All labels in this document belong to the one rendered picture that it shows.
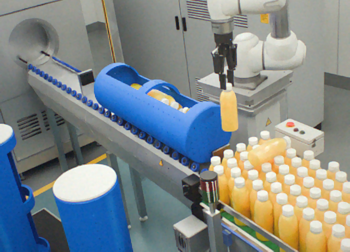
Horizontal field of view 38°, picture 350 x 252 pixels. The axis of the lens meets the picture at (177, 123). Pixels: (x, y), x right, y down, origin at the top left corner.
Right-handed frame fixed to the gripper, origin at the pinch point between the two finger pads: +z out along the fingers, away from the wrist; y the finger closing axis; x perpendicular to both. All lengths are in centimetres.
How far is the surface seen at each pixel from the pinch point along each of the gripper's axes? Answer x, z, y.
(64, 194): -38, 39, 64
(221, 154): -8.1, 38.4, -1.1
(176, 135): -23.6, 28.0, 11.0
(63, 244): -120, 124, 36
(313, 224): 57, 33, 22
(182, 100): -53, 29, -20
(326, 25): -134, 61, -274
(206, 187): 27, 21, 41
